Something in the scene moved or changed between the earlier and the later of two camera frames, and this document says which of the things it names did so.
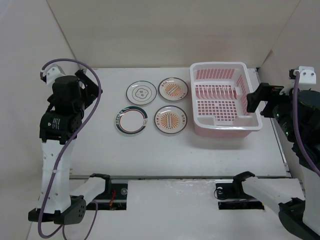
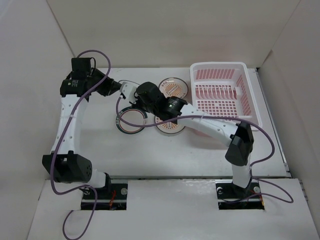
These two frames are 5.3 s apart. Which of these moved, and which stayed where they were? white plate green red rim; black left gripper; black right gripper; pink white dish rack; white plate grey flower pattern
Moved: black right gripper; white plate grey flower pattern; black left gripper
Stayed: pink white dish rack; white plate green red rim
